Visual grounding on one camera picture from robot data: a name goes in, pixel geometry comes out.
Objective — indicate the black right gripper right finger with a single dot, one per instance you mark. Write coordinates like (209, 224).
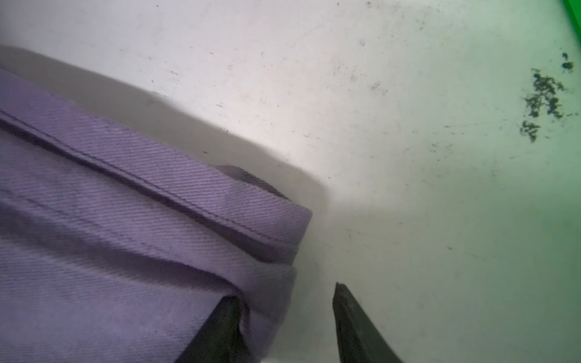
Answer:
(358, 340)

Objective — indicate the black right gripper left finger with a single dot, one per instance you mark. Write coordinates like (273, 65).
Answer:
(219, 339)

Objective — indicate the purple trousers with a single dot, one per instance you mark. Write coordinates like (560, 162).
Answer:
(116, 248)

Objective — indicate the green plastic basket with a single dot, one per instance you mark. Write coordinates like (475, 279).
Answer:
(573, 12)

